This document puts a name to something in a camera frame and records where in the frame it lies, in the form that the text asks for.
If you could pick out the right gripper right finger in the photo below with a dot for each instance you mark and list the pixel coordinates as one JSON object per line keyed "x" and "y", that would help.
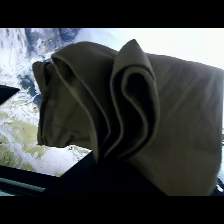
{"x": 130, "y": 181}

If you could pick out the brown T-shirt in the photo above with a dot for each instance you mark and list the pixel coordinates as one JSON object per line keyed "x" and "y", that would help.
{"x": 173, "y": 120}

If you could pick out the silver frame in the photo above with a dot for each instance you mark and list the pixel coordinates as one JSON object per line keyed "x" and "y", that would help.
{"x": 20, "y": 185}

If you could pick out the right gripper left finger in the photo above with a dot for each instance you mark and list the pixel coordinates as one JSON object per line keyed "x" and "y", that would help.
{"x": 83, "y": 178}

